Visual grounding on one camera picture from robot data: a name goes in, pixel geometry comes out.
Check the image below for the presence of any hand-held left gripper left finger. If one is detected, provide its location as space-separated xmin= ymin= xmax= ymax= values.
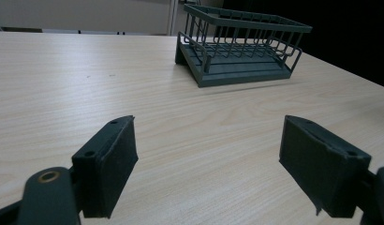
xmin=71 ymin=114 xmax=140 ymax=219

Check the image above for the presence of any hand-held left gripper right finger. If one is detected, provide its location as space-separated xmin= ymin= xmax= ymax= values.
xmin=278 ymin=114 xmax=373 ymax=218

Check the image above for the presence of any dark green wire rack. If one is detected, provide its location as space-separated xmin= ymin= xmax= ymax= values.
xmin=174 ymin=3 xmax=314 ymax=89

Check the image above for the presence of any white metal post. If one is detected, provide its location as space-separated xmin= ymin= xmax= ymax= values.
xmin=166 ymin=0 xmax=180 ymax=37

